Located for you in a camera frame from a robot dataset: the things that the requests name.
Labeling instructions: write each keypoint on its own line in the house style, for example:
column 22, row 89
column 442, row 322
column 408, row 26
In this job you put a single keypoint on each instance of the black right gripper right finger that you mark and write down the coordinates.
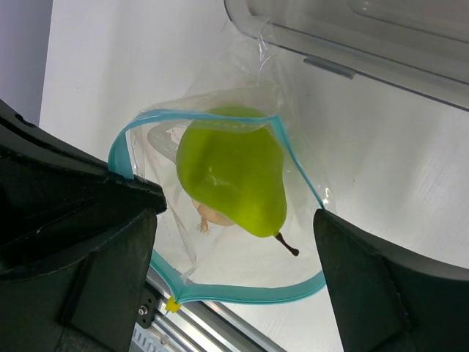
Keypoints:
column 386, row 297

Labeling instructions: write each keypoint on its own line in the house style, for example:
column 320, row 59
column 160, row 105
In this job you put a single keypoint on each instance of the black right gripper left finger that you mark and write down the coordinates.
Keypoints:
column 76, row 242

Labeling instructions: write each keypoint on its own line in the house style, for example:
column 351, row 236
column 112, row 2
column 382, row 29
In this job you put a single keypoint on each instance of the beige toy garlic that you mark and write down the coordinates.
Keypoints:
column 209, row 216

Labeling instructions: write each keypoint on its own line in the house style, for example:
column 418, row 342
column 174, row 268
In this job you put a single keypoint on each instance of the clear zip top bag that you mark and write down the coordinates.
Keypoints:
column 228, row 264

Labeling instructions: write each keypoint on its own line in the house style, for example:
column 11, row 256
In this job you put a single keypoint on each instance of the clear plastic food bin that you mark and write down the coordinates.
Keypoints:
column 417, row 46

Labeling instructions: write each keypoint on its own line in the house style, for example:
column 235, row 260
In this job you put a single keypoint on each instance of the aluminium mounting rail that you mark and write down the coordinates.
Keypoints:
column 197, row 326

